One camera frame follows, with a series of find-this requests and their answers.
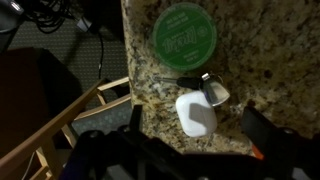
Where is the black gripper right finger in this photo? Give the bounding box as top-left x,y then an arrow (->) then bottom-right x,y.
240,105 -> 299,161

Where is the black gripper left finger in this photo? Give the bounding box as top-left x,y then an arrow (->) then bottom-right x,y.
129,104 -> 144,133

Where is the white earpods case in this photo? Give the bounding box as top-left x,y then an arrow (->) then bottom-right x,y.
175,90 -> 218,138

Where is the wooden chair with green cushion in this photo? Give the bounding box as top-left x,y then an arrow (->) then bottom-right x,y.
0,76 -> 133,180

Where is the grey power plug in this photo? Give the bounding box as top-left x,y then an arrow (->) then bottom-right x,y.
76,16 -> 93,33

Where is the brown cardboard box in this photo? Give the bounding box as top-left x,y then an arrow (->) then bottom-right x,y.
0,46 -> 84,158

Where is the black floor cable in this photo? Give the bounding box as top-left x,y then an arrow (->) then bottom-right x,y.
96,29 -> 105,80

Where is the tangled black cable bundle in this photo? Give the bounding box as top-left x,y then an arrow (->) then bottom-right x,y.
19,0 -> 84,34

